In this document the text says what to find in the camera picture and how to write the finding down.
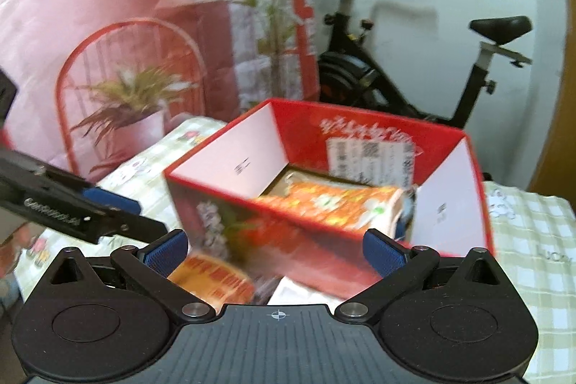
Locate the red strawberry cardboard box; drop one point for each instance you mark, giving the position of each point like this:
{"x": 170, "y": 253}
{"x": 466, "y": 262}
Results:
{"x": 215, "y": 187}

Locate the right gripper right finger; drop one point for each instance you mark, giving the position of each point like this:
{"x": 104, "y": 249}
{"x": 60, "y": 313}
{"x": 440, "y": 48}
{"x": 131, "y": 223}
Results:
{"x": 402, "y": 270}

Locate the orange snack packet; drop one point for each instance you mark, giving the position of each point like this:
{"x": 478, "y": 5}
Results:
{"x": 214, "y": 281}

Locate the checkered plaid tablecloth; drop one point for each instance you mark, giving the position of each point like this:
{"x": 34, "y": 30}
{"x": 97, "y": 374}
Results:
{"x": 534, "y": 239}

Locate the orange packet in box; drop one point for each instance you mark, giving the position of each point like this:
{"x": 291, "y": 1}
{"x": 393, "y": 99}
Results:
{"x": 344, "y": 209}

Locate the brown wooden door frame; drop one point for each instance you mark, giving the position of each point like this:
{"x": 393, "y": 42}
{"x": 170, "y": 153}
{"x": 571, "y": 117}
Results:
{"x": 550, "y": 138}

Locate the pink printed backdrop cloth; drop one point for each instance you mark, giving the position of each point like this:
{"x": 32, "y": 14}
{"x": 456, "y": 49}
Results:
{"x": 99, "y": 81}

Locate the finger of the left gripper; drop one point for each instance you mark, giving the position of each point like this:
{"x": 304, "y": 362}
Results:
{"x": 130, "y": 225}
{"x": 109, "y": 199}

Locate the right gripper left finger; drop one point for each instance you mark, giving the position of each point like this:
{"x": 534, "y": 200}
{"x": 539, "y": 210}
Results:
{"x": 146, "y": 271}

